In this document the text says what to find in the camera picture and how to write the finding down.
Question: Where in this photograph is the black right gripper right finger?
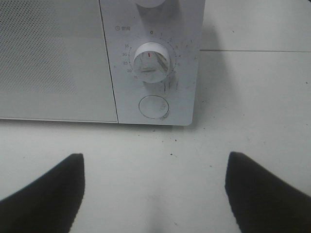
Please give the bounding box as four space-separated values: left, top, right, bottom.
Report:
225 152 311 233

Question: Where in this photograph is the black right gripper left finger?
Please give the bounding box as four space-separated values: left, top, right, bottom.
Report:
0 154 85 233

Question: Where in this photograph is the white microwave door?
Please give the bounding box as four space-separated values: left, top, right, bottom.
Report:
0 0 117 123

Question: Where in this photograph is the round door release button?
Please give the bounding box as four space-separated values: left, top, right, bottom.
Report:
138 95 169 119

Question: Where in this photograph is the white microwave oven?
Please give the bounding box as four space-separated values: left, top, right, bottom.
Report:
0 0 206 126

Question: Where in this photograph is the lower white timer knob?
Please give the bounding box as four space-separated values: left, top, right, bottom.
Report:
132 42 171 83

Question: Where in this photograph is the upper white power knob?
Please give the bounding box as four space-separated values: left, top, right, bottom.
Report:
134 0 165 8

